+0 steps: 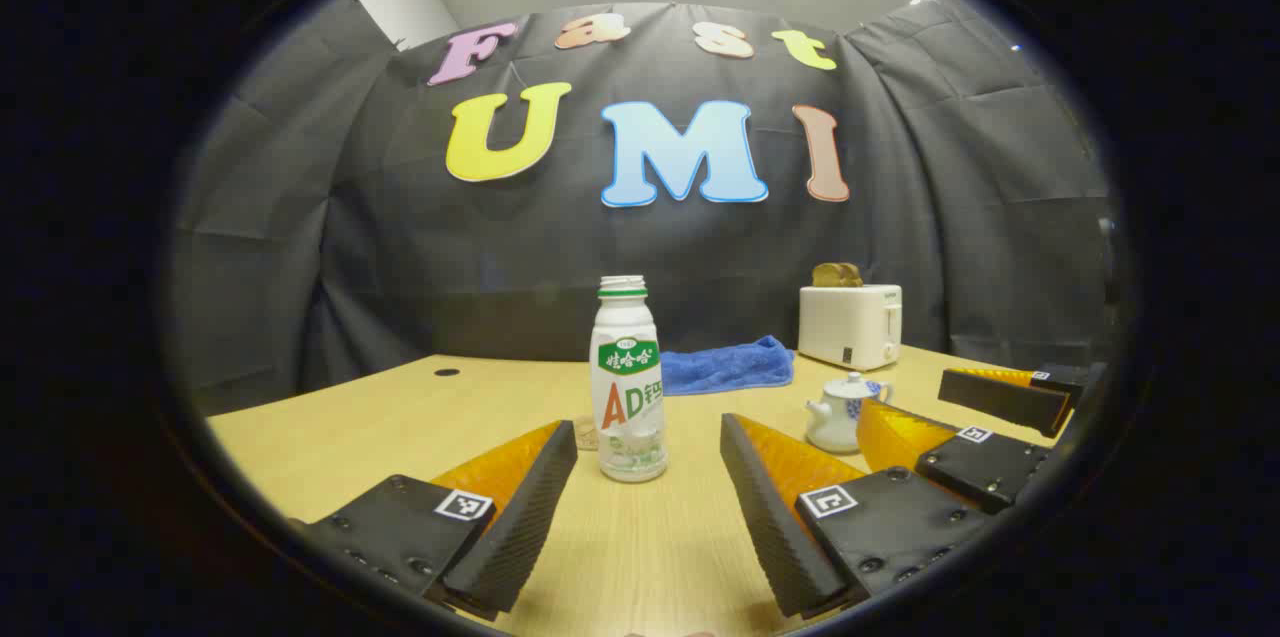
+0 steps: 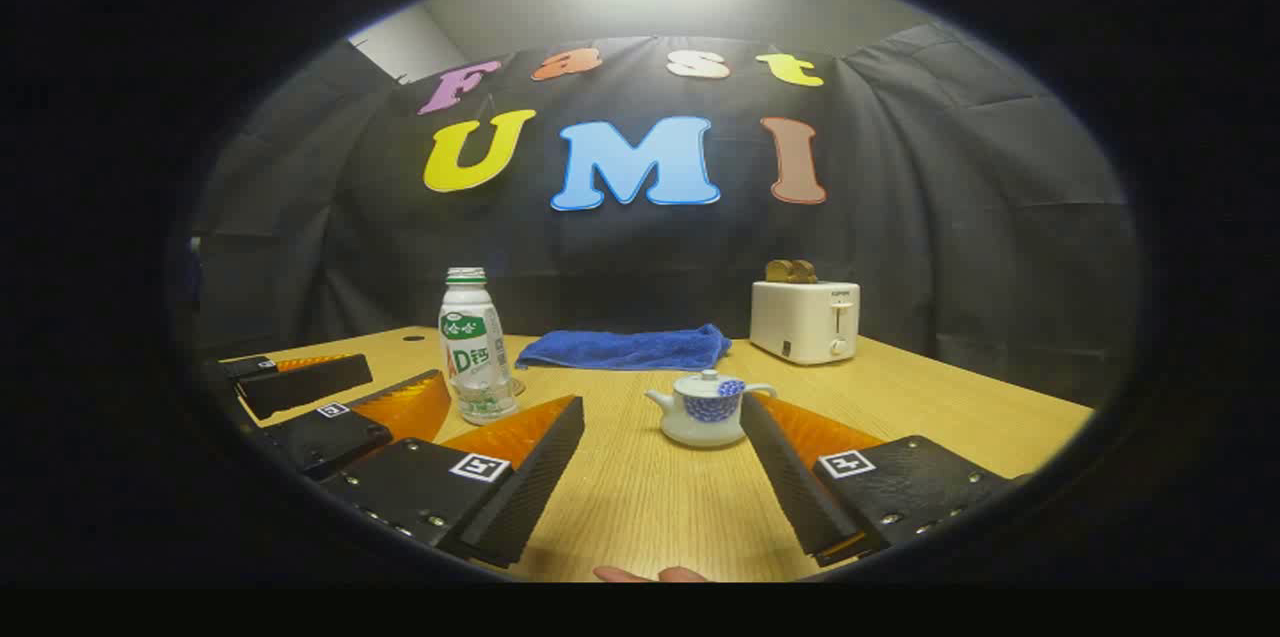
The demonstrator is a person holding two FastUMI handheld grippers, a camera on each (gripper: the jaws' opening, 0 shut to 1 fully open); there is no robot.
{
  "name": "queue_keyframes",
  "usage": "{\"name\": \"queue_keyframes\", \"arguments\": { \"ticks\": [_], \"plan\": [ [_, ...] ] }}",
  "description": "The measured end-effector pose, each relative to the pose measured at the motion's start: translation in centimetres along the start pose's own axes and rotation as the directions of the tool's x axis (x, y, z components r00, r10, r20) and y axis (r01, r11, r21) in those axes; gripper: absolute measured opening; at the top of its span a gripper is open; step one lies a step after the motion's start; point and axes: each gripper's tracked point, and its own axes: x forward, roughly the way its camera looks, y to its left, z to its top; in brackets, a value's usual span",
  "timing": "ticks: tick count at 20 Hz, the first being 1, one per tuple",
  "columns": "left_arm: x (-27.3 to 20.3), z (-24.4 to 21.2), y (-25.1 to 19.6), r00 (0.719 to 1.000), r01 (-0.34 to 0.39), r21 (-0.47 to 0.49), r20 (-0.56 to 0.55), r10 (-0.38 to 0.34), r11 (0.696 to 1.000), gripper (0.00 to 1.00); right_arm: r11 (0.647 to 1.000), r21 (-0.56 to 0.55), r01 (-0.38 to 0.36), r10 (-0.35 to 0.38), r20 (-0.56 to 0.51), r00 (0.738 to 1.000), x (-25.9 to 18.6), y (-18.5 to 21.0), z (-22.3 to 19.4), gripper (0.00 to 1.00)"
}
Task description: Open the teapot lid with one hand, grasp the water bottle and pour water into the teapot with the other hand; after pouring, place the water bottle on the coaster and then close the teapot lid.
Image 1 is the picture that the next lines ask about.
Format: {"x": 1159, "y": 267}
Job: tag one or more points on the brown toast slice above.
{"x": 826, "y": 275}
{"x": 853, "y": 276}

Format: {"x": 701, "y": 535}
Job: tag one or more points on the blue towel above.
{"x": 725, "y": 367}

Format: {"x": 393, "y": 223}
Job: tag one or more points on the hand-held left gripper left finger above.
{"x": 520, "y": 517}

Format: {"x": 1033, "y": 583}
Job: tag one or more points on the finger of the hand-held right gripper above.
{"x": 1005, "y": 402}
{"x": 985, "y": 472}

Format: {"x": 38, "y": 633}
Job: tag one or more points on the black backdrop cloth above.
{"x": 500, "y": 257}

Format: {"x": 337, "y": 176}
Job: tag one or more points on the white blue-patterned teacup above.
{"x": 832, "y": 425}

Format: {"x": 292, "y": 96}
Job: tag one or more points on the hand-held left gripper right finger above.
{"x": 775, "y": 527}

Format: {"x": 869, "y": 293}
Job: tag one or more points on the white water bottle green label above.
{"x": 628, "y": 397}

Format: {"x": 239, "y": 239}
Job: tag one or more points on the white toaster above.
{"x": 848, "y": 327}

